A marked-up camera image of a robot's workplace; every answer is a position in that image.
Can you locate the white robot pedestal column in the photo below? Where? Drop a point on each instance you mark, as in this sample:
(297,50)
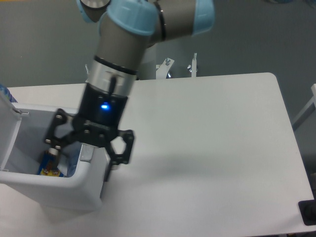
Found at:
(147,69)

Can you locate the white plastic trash can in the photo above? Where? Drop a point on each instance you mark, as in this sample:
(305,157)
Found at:
(72,179)

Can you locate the blue patterned object at left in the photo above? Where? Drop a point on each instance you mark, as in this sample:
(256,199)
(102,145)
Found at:
(5,91)

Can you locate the blue orange snack wrapper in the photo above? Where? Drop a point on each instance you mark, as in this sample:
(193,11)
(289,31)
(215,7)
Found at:
(49,164)

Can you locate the black table clamp mount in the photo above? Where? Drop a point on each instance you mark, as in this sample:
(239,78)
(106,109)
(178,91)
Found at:
(308,211)

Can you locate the clear plastic water bottle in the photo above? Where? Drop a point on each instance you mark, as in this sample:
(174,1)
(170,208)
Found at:
(68,159)

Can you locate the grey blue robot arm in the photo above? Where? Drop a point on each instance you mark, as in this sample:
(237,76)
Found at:
(127,28)

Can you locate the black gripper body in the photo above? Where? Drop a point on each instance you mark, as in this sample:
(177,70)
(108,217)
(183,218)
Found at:
(98,116)

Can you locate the white frame at right edge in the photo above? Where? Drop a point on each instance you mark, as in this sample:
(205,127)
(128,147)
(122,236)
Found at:
(306,111)

